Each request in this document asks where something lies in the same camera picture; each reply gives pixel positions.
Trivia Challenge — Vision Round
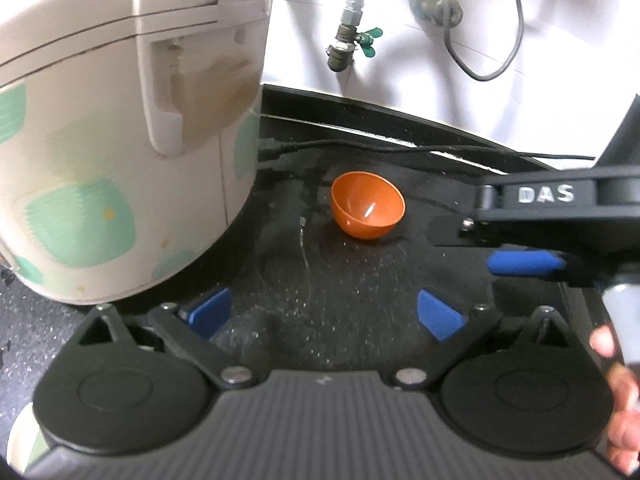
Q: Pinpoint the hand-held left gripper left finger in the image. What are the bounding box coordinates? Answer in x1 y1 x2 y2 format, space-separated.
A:
75 287 257 391

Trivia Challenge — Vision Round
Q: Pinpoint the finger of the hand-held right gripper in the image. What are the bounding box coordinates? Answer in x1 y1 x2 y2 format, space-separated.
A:
487 249 582 287
427 215 498 250

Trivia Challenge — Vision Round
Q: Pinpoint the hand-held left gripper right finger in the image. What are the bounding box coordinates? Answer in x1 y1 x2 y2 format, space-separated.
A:
392 288 576 391

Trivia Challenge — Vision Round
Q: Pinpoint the orange plastic bowl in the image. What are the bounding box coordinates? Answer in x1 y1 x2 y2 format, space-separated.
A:
330 171 406 240

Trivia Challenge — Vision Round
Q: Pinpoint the person's right hand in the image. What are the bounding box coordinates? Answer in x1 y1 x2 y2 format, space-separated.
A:
589 324 640 477

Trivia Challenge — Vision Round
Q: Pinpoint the white green-patterned rice cooker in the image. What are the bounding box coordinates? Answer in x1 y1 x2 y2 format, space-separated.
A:
0 0 277 306

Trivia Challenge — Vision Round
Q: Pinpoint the cream rounded container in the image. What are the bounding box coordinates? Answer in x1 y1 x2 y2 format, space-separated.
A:
6 404 52 473

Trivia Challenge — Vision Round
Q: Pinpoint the black power cable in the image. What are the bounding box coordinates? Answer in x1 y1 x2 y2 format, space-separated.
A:
257 137 601 162

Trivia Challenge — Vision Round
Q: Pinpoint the grey thin cable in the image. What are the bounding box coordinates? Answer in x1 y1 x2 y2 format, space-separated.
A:
443 0 547 82

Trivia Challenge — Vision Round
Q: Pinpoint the metal valve with green handle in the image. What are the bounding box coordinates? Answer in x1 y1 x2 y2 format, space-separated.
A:
326 0 384 74

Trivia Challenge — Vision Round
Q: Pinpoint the metal wall fitting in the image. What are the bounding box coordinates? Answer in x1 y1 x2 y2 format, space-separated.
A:
409 0 464 27

